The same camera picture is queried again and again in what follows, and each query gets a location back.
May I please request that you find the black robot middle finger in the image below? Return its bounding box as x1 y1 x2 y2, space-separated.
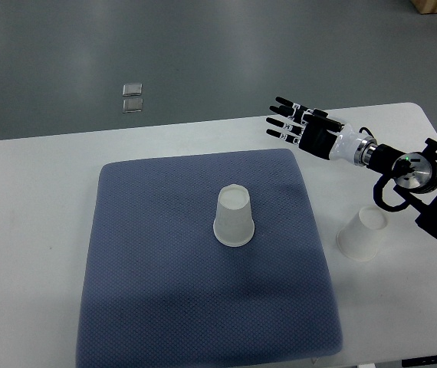
269 104 307 122

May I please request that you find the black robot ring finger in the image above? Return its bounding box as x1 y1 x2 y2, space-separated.
266 117 304 133

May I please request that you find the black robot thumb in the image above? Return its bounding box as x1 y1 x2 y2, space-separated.
312 109 344 129

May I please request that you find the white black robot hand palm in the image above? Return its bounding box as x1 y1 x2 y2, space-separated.
298 114 366 164

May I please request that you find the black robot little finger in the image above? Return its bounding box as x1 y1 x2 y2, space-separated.
266 129 301 144

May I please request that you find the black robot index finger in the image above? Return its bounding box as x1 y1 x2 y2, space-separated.
275 97 314 113

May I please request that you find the white paper cup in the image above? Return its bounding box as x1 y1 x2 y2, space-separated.
213 184 255 248
336 206 388 262

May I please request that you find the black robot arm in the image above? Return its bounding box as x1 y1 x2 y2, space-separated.
266 97 437 240

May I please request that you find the white paper cup on mat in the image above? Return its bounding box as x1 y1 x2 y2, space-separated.
213 184 255 248

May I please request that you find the lower metal floor plate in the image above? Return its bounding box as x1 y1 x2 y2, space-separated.
123 97 143 113

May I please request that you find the metal floor plate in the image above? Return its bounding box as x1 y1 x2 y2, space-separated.
122 83 143 97
123 97 143 113

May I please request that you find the upper metal floor plate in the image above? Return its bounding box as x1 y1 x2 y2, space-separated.
122 83 143 97

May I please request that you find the blue textured cushion mat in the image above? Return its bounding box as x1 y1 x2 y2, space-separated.
76 149 343 367

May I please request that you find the black table control panel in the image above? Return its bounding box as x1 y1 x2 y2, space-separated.
401 355 437 367

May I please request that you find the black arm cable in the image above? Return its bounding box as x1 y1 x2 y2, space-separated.
372 176 415 212

